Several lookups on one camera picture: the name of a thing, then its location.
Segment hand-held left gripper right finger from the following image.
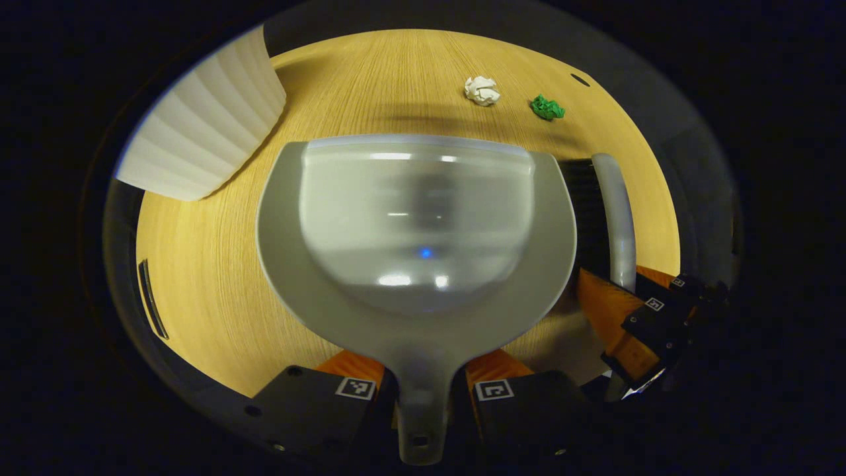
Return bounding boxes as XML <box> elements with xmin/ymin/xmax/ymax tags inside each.
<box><xmin>455</xmin><ymin>349</ymin><xmax>597</xmax><ymax>465</ymax></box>

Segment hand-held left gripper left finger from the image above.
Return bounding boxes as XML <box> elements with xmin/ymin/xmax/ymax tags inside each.
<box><xmin>250</xmin><ymin>350</ymin><xmax>399</xmax><ymax>465</ymax></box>

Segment small grey broom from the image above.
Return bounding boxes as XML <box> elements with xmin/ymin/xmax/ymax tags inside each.
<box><xmin>558</xmin><ymin>153</ymin><xmax>637</xmax><ymax>292</ymax></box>

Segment grey plastic dustpan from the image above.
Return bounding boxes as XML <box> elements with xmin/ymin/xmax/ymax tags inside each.
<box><xmin>256</xmin><ymin>134</ymin><xmax>578</xmax><ymax>467</ymax></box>

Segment green paper ball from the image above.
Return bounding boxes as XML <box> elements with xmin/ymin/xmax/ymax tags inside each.
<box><xmin>530</xmin><ymin>94</ymin><xmax>566</xmax><ymax>121</ymax></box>

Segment white paper ball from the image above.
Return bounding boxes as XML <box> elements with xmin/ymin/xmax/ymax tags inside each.
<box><xmin>464</xmin><ymin>75</ymin><xmax>501</xmax><ymax>107</ymax></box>

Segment white ribbed garbage bin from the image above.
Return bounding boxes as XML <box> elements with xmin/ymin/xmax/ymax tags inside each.
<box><xmin>116</xmin><ymin>25</ymin><xmax>288</xmax><ymax>202</ymax></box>

